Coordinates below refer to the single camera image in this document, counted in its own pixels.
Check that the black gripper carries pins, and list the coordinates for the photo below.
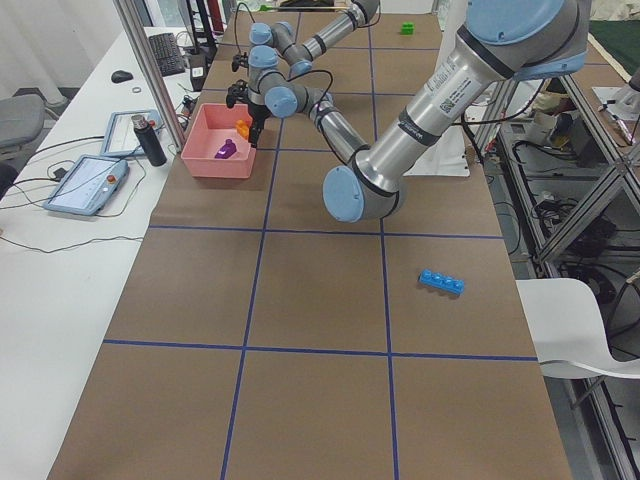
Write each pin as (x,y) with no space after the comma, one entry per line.
(257,115)

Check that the orange toy block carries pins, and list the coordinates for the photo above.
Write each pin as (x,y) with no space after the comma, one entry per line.
(243,128)

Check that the purple toy block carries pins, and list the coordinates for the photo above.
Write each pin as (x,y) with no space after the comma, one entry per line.
(227,150)

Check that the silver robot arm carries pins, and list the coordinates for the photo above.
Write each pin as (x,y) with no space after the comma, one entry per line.
(498,41)
(272,43)

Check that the pink plastic box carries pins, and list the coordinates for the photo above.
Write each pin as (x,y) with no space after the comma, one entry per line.
(213,124)

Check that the black water bottle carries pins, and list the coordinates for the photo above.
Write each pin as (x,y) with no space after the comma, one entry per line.
(148,140)

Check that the black keyboard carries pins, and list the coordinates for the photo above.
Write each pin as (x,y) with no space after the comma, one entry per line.
(167,54)

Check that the far teach pendant tablet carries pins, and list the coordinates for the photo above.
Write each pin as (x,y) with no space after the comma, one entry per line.
(119,138)

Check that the teach pendant tablet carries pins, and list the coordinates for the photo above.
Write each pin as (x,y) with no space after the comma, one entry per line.
(119,138)
(88,186)

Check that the black computer mouse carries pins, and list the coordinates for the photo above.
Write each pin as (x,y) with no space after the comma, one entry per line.
(121,76)

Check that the near teach pendant tablet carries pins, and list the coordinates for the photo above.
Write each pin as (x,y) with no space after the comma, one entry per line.
(88,186)

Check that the green toy block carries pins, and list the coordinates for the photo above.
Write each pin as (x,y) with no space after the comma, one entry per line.
(407,28)

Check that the long blue toy block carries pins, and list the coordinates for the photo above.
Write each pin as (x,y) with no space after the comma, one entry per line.
(441,282)

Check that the white chair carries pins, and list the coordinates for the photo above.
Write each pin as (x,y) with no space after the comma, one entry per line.
(568,332)

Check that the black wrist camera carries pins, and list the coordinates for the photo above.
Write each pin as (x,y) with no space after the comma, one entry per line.
(237,93)

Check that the aluminium frame post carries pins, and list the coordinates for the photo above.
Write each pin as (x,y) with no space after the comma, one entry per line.
(140,45)

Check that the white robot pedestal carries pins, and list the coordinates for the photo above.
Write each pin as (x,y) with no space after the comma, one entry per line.
(448,156)

